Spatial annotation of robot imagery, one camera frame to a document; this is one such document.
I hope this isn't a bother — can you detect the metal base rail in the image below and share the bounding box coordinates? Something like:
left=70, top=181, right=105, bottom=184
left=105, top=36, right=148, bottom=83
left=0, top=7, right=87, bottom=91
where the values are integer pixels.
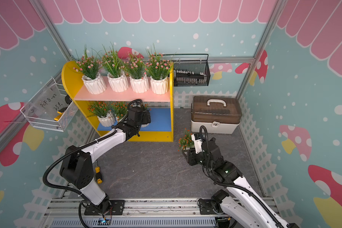
left=39, top=198, right=234, bottom=228

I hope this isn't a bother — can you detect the yellow handled screwdriver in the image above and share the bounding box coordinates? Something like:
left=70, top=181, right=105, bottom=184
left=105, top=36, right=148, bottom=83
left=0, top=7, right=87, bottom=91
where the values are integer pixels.
left=95, top=166, right=103, bottom=184

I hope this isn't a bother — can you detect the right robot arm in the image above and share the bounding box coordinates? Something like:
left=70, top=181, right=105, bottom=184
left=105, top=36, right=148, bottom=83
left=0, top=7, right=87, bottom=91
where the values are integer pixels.
left=182, top=125, right=298, bottom=228

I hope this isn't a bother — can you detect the brown lidded storage box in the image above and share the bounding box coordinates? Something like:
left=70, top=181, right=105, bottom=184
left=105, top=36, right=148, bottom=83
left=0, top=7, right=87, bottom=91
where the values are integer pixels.
left=191, top=96, right=242, bottom=134

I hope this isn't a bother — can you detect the pink flower pot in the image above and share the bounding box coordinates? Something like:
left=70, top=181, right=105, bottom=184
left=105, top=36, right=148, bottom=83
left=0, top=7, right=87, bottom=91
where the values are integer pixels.
left=73, top=46, right=106, bottom=95
left=145, top=46, right=173, bottom=95
left=124, top=54, right=149, bottom=94
left=101, top=43, right=129, bottom=93

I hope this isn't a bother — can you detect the black wire mesh basket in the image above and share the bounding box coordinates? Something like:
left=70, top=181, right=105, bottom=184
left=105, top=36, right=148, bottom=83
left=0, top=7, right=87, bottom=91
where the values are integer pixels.
left=163, top=54, right=211, bottom=87

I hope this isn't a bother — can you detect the yellow rack with coloured shelves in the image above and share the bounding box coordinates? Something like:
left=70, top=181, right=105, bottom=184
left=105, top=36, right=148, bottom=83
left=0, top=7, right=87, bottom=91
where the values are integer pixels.
left=61, top=61, right=174, bottom=142

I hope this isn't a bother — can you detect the red flower pot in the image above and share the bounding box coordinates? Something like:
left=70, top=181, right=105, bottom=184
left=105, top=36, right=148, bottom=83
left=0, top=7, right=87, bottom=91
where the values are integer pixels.
left=141, top=104, right=149, bottom=128
left=111, top=101, right=128, bottom=121
left=87, top=101, right=116, bottom=127
left=179, top=128, right=194, bottom=151

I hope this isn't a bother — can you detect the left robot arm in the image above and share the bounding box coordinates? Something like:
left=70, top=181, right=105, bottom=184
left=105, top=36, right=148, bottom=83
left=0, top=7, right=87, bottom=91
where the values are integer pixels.
left=42, top=99, right=151, bottom=215

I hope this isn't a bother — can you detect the white wire wall basket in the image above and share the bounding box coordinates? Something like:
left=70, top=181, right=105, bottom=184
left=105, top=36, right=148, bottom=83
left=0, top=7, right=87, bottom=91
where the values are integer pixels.
left=20, top=78, right=78, bottom=132

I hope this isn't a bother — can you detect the yellow utility knife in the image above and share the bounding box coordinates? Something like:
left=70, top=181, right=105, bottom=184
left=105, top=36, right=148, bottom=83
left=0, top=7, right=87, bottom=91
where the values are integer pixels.
left=54, top=112, right=63, bottom=121

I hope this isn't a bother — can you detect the black tape roll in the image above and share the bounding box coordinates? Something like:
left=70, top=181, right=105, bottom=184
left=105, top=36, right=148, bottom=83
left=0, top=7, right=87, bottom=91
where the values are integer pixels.
left=65, top=95, right=72, bottom=105

